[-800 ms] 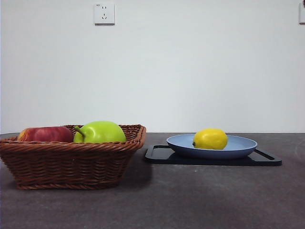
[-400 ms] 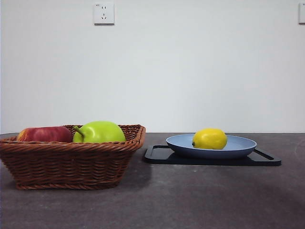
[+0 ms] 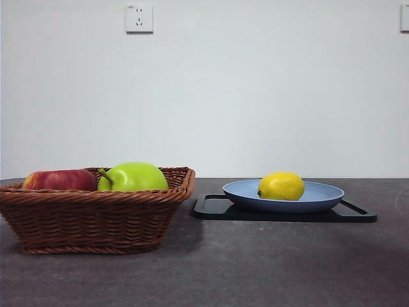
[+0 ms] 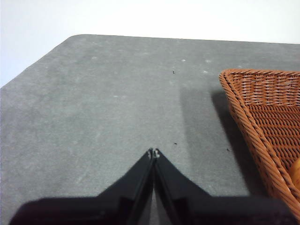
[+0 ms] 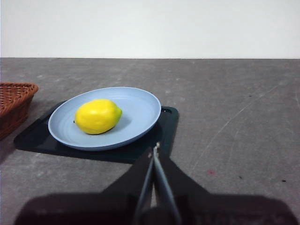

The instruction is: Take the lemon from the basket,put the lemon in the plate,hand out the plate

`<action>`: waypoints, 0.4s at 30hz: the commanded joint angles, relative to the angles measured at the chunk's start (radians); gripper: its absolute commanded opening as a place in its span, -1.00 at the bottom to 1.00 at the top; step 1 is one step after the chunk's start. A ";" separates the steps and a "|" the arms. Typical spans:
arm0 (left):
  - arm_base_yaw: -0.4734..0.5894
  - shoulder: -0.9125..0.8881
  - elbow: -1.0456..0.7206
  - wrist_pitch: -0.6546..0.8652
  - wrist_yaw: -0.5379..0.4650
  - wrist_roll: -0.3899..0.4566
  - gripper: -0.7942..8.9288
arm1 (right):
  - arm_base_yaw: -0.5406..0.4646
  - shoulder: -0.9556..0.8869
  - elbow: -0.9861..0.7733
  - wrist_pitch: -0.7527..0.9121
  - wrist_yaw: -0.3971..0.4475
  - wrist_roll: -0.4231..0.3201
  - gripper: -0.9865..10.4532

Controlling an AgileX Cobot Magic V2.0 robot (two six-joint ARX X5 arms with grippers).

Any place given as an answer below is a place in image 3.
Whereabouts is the red apple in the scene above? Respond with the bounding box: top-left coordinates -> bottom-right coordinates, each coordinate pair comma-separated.
22,169 -> 98,192

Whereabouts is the green apple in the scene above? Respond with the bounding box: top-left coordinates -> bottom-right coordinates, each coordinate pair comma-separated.
96,161 -> 169,193

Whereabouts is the white wall socket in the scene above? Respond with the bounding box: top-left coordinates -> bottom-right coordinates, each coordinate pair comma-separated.
399,4 -> 409,33
125,3 -> 154,35

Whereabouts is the black tray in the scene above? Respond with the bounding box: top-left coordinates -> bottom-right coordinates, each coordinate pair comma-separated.
193,193 -> 378,223

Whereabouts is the blue plate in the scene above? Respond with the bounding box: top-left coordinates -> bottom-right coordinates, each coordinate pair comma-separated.
222,179 -> 345,214

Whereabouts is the brown wicker basket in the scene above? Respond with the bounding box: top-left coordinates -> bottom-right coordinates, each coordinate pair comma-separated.
0,166 -> 196,256

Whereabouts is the yellow lemon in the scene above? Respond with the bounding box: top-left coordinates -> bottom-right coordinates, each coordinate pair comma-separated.
257,171 -> 305,201

